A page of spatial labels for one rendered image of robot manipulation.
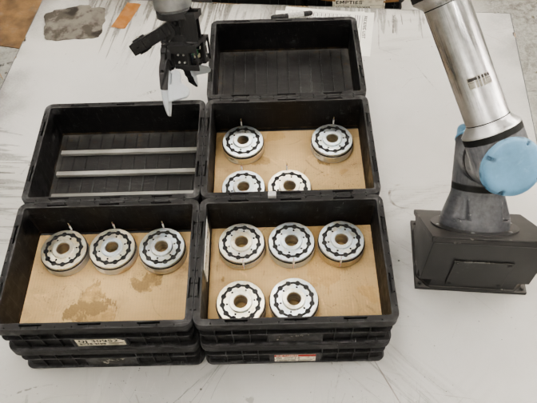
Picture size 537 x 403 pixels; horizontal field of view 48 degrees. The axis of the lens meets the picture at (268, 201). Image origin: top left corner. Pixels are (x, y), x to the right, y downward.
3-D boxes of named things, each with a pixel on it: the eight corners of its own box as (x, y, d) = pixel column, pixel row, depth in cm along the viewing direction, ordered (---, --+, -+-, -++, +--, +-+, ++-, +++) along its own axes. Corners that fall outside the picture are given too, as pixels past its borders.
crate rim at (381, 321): (193, 331, 118) (192, 325, 116) (200, 204, 136) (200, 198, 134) (399, 326, 118) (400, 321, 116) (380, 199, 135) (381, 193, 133)
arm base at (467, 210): (492, 217, 145) (497, 176, 142) (522, 234, 130) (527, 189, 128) (430, 216, 144) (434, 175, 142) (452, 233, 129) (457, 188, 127)
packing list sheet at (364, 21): (374, 9, 204) (374, 8, 203) (374, 57, 191) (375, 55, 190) (276, 6, 206) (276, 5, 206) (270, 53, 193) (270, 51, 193)
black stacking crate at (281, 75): (352, 49, 177) (355, 17, 167) (361, 126, 160) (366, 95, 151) (216, 53, 177) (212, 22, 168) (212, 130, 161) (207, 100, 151)
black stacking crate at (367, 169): (362, 127, 160) (366, 97, 150) (374, 222, 143) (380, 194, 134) (212, 131, 160) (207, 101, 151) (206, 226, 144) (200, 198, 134)
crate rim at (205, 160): (366, 101, 152) (367, 94, 150) (380, 199, 135) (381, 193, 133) (207, 105, 153) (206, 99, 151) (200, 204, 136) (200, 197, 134)
